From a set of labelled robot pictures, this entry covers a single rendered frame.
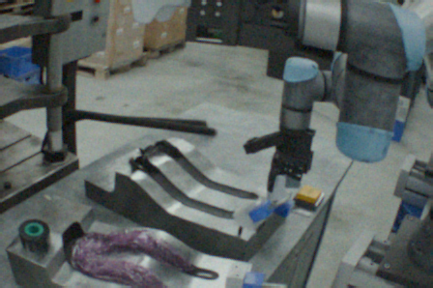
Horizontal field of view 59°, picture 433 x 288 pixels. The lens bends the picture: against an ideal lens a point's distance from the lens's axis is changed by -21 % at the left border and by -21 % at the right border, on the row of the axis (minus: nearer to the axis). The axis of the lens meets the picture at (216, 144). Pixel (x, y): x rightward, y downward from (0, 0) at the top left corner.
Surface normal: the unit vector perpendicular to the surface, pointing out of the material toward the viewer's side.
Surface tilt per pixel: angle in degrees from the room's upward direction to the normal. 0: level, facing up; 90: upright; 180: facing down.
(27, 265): 90
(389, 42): 93
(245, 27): 82
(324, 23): 93
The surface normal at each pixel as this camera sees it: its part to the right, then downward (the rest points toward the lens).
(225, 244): -0.50, 0.33
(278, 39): -0.16, 0.28
